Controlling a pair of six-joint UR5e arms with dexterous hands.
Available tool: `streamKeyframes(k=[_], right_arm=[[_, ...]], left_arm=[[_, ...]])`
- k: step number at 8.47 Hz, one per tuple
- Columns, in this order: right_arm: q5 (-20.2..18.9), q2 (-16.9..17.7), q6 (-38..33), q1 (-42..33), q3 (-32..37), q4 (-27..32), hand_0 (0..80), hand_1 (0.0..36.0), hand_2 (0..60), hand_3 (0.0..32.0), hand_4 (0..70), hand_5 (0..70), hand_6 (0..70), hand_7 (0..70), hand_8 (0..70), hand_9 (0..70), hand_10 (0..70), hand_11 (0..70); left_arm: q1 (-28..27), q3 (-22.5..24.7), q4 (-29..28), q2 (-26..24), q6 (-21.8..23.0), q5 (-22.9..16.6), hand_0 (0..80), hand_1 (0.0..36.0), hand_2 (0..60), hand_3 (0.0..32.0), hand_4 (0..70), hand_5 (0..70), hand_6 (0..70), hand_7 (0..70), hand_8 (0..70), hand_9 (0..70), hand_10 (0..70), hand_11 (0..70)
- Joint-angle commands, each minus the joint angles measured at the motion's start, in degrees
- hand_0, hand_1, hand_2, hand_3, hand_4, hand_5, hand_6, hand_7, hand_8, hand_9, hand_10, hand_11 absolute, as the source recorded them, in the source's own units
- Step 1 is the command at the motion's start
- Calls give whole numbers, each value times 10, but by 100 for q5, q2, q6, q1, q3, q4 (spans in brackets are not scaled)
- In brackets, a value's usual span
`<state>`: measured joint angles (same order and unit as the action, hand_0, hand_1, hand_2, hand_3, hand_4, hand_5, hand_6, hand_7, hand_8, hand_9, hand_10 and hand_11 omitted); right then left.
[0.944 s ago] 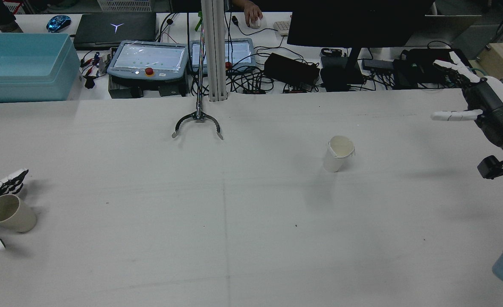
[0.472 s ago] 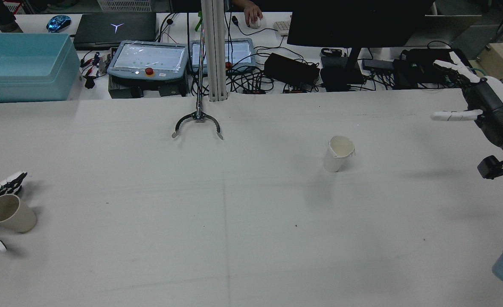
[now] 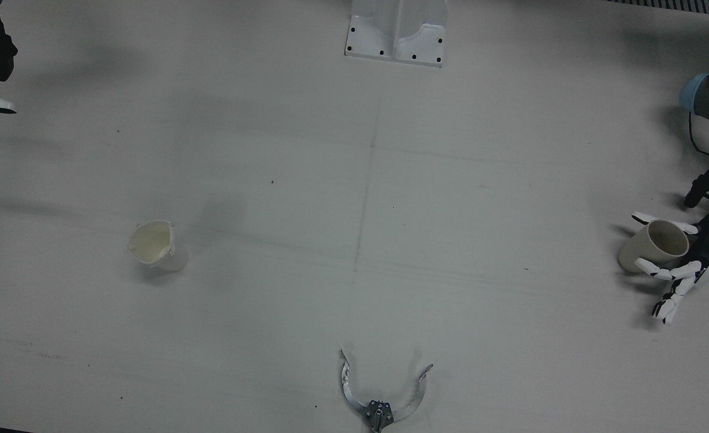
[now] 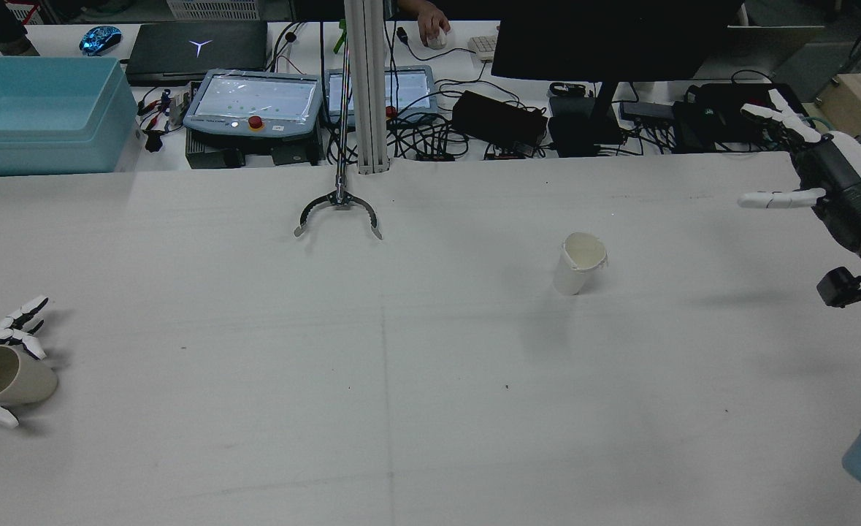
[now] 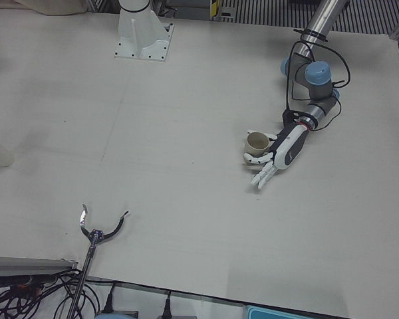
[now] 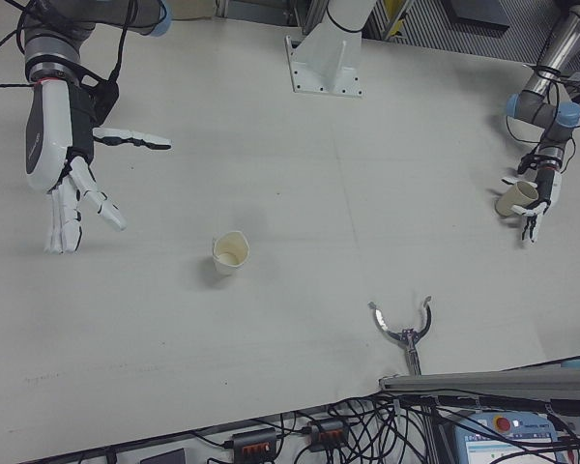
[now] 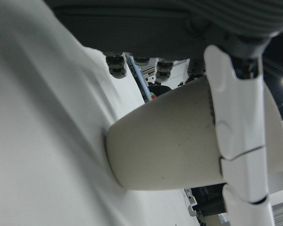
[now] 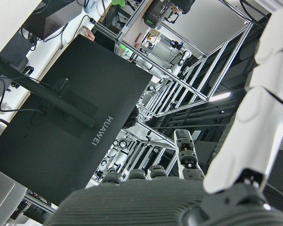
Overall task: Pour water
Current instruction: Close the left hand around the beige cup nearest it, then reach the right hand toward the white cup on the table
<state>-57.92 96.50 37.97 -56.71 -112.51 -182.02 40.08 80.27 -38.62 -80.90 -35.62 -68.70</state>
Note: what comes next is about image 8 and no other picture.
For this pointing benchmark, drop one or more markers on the person with dark hair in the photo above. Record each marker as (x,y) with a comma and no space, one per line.
(132,117)

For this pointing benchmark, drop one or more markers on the black device with green light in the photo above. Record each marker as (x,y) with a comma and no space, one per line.
(155,11)

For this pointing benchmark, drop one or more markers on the black Huawei monitor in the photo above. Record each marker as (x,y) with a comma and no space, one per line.
(85,77)

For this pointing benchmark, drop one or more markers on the aluminium frame cage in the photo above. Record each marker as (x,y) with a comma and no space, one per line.
(186,41)

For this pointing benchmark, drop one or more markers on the grey laptop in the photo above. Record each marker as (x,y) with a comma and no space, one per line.
(2,200)

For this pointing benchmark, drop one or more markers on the white ceiling light bar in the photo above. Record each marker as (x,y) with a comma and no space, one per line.
(220,96)

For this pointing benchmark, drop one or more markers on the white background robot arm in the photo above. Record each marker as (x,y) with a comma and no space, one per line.
(182,58)

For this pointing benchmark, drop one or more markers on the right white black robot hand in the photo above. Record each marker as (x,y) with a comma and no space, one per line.
(143,202)

